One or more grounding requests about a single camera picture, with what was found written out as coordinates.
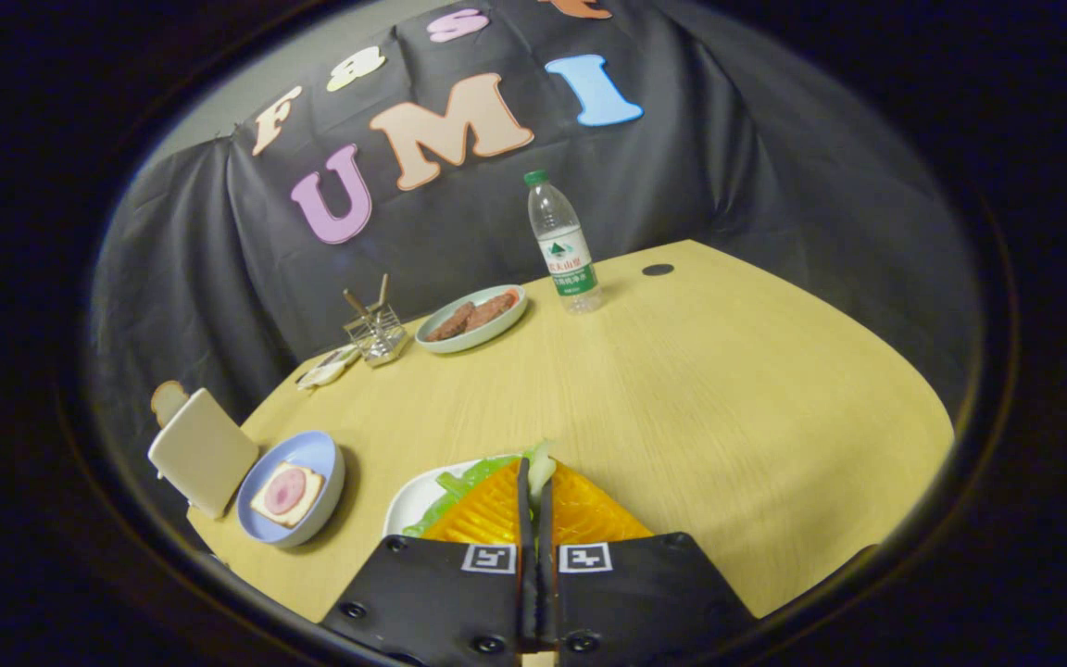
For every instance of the black table grommet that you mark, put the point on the black table grommet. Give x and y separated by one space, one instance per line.
658 270

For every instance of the bread slice under ham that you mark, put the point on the bread slice under ham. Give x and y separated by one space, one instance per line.
311 484

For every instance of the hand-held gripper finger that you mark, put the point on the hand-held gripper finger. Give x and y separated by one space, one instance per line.
545 528
524 519

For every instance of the wooden stick utensil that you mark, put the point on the wooden stick utensil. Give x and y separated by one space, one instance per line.
382 292
356 302

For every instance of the pink ham slice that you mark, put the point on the pink ham slice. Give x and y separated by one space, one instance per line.
283 491

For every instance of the white plate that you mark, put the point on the white plate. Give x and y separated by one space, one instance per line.
413 500

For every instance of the small white sauce tray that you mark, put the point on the small white sauce tray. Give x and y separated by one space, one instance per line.
330 366

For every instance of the pale green plate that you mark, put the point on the pale green plate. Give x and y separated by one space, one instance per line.
487 335

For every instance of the green lettuce leaf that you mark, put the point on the green lettuce leaf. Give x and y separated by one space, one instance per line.
459 482

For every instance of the cream toaster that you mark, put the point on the cream toaster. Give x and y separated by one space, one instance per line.
205 454

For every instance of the black backdrop cloth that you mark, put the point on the black backdrop cloth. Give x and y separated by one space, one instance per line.
682 185

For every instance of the brown meat patty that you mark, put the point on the brown meat patty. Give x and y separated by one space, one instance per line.
492 310
452 321

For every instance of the clear plastic water bottle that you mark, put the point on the clear plastic water bottle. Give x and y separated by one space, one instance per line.
563 232

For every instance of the blue plate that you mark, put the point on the blue plate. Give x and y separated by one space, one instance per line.
311 452

